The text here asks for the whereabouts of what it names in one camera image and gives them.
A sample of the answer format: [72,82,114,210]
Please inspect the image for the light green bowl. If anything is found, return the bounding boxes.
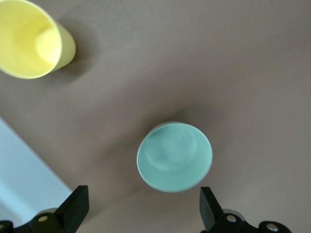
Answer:
[136,121,214,194]

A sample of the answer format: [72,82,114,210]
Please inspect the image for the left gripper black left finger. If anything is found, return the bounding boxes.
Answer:
[0,185,89,233]

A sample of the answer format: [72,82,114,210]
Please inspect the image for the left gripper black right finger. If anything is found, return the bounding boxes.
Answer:
[199,186,291,233]

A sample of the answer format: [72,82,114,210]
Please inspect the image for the yellow plastic cup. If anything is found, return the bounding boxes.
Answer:
[0,0,76,80]

